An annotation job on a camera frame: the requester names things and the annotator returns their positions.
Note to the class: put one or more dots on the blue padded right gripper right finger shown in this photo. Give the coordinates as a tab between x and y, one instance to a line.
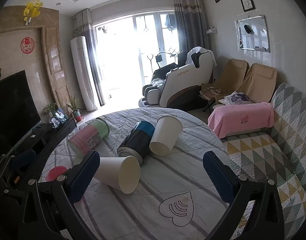
266	219

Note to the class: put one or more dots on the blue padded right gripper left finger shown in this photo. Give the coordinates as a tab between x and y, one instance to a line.
57	199

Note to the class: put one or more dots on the pink plastic cup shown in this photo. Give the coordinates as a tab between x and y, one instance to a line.
55	172

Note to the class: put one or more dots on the near white paper cup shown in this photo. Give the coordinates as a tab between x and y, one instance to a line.
121	173

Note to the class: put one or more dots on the white paper cup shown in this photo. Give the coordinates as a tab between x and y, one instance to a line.
167	131
121	173

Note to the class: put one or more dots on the far white paper cup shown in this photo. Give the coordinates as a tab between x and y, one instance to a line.
167	131

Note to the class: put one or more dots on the black tv cabinet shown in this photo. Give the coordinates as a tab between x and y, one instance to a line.
35	149

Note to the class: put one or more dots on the pink and green canister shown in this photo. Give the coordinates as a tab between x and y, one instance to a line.
88	137

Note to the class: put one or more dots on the quilted triangle pattern sofa cover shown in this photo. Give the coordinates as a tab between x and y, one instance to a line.
278	153

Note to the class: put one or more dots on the small green potted plant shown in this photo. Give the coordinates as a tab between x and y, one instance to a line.
50	109

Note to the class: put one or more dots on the black television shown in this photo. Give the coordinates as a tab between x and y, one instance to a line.
18	113

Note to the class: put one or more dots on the grey striped tablecloth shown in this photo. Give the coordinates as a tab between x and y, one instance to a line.
174	199

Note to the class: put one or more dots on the blue and black can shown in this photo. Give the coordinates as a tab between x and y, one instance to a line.
137	141

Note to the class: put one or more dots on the potted plant in red pot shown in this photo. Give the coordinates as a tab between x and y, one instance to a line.
72	104

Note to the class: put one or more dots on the pink towel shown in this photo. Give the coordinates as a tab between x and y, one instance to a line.
230	119

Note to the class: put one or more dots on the purple patterned pillow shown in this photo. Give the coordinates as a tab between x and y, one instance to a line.
236	98

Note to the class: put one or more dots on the right tan sofa cushion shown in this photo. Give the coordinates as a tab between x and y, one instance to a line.
259	83

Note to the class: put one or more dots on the tan sofa cushion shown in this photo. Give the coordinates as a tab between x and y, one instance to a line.
259	83
229	81

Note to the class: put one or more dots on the white standing air conditioner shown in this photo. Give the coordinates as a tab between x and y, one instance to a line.
83	72

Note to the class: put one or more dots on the left tan sofa cushion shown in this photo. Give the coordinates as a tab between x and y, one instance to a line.
229	81

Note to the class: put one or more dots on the white massage chair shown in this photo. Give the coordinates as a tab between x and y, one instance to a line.
177	84

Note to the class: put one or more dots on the left grey curtain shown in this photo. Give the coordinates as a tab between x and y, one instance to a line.
83	26

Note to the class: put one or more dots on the grey curtain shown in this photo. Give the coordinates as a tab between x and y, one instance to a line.
191	23
83	26

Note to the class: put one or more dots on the yellow flowers in vase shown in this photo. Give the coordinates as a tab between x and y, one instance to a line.
32	10

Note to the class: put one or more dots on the right grey curtain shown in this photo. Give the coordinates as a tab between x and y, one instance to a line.
191	23

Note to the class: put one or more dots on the photo frame on cabinet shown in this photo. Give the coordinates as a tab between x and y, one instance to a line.
60	114

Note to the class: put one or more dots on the red round wall decoration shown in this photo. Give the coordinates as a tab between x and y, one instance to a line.
27	45

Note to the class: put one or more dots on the wall whiteboard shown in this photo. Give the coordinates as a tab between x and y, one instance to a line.
253	34

